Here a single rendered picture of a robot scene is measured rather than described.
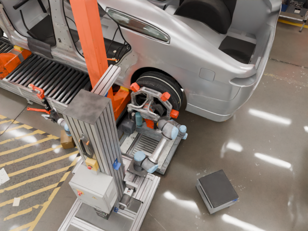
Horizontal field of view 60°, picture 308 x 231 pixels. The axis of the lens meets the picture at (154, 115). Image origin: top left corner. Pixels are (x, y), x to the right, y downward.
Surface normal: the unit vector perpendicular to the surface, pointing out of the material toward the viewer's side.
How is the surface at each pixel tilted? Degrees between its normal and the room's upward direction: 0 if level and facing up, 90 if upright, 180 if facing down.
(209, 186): 0
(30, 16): 52
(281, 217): 0
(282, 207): 0
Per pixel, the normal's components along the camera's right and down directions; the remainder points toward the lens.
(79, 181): 0.00, -0.59
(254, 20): -0.44, 0.72
